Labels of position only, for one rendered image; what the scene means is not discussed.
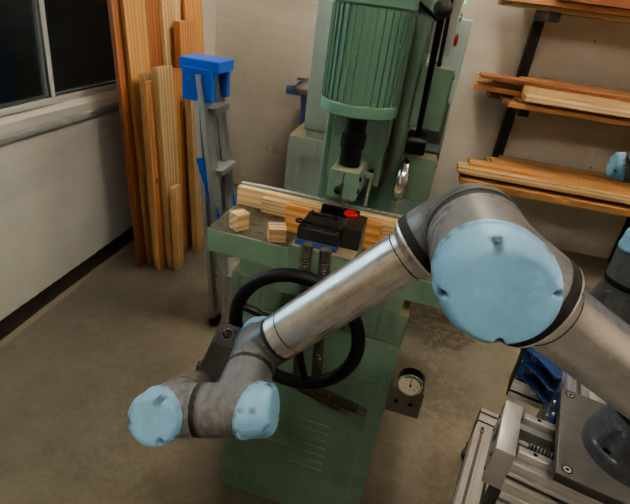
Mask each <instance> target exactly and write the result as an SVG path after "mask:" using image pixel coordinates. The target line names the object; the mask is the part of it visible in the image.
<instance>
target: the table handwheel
mask: <svg viewBox="0 0 630 504"><path fill-rule="evenodd" d="M322 279H324V278H323V277H321V276H319V275H317V274H314V273H312V272H309V271H305V270H301V269H295V268H275V269H270V270H266V271H263V272H260V273H258V274H256V275H254V276H252V277H251V278H249V279H248V280H247V281H245V282H244V283H243V284H242V285H241V287H240V288H239V289H238V290H237V292H236V294H235V295H234V297H233V300H232V303H231V306H230V312H229V324H231V325H234V326H237V327H240V328H241V329H242V327H243V311H246V312H248V313H250V314H252V315H254V316H256V317H260V316H267V317H268V316H269V314H267V313H265V312H263V311H261V310H259V309H257V308H255V307H253V306H252V305H250V304H248V303H246V302H247V300H248V299H249V297H250V296H251V295H252V294H253V293H254V292H255V291H257V290H258V289H259V288H261V287H263V286H266V285H269V284H273V283H279V282H291V283H297V284H301V285H305V286H308V287H310V288H311V287H312V286H314V285H315V284H317V283H318V282H319V281H321V280H322ZM348 325H349V328H350V332H351V348H350V352H349V354H348V356H347V358H346V359H345V361H344V362H343V363H342V364H341V365H340V366H339V367H338V368H336V369H335V370H333V371H331V372H329V373H326V374H323V375H318V376H308V374H307V370H306V365H305V360H304V353H303V351H302V352H300V353H298V354H297V355H296V358H297V363H298V368H299V374H300V375H295V374H291V373H288V372H285V371H283V370H280V369H278V368H276V369H275V372H274V375H273V379H272V380H273V381H275V382H277V383H279V384H282V385H285V386H288V387H292V388H297V389H307V390H313V389H322V388H327V387H330V386H333V385H336V384H338V383H340V382H341V381H343V380H345V379H346V378H347V377H349V376H350V375H351V374H352V373H353V372H354V371H355V369H356V368H357V367H358V365H359V363H360V361H361V359H362V357H363V354H364V350H365V342H366V338H365V329H364V325H363V322H362V319H361V316H359V317H357V318H355V319H354V320H352V321H351V322H349V323H348Z"/></svg>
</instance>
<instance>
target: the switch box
mask: <svg viewBox="0 0 630 504"><path fill-rule="evenodd" d="M463 1H464V0H454V1H453V10H452V13H451V16H450V21H449V26H448V32H447V37H446V42H445V47H444V52H443V57H449V56H450V55H451V51H452V47H453V43H454V39H455V35H456V31H457V26H458V22H459V18H460V14H461V10H462V5H463ZM445 20H446V19H445ZM445 20H444V25H445ZM444 25H443V30H444ZM435 28H436V21H435V20H433V25H432V30H431V34H430V39H429V43H428V48H427V54H431V49H432V43H433V38H434V33H435ZM443 30H442V35H441V40H440V45H439V49H438V54H437V56H439V51H440V46H441V41H442V36H443Z"/></svg>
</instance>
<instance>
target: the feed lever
mask: <svg viewBox="0 0 630 504"><path fill-rule="evenodd" d="M452 10H453V5H452V3H451V1H450V0H438V1H437V2H436V3H435V5H434V8H433V12H434V15H435V16H436V17H437V22H436V28H435V33H434V38H433V43H432V49H431V54H430V59H429V64H428V70H427V75H426V80H425V85H424V91H423V96H422V101H421V106H420V111H419V117H418V122H417V127H416V130H412V129H410V130H409V132H408V135H407V139H406V144H405V149H404V151H405V153H409V154H414V155H419V156H422V155H424V152H425V147H426V143H427V139H428V135H429V134H428V132H423V131H422V127H423V122H424V117H425V112H426V107H427V103H428V98H429V93H430V88H431V83H432V78H433V74H434V69H435V64H436V59H437V54H438V49H439V45H440V40H441V35H442V30H443V25H444V20H445V19H446V18H448V17H449V16H450V15H451V13H452Z"/></svg>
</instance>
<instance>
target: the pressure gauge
mask: <svg viewBox="0 0 630 504"><path fill-rule="evenodd" d="M410 382H411V385H412V386H411V387H409V385H410ZM424 383H425V377H424V375H423V374H422V372H420V371H419V370H417V369H415V368H405V369H403V370H401V371H400V373H399V375H398V380H397V388H398V390H399V391H400V392H401V393H402V394H404V395H406V396H410V397H414V396H418V395H420V394H422V392H423V391H424Z"/></svg>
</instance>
